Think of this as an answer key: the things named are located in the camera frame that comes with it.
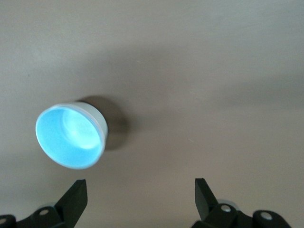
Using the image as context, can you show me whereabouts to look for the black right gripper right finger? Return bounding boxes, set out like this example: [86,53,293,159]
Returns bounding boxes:
[191,178,293,228]

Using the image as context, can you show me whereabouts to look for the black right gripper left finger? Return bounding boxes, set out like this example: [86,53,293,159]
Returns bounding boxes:
[0,179,89,228]

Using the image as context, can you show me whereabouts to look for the blue plastic bowl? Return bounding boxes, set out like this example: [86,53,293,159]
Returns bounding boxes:
[35,102,106,171]

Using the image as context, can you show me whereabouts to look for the brown table cover sheet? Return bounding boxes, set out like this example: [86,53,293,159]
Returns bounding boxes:
[0,0,304,228]

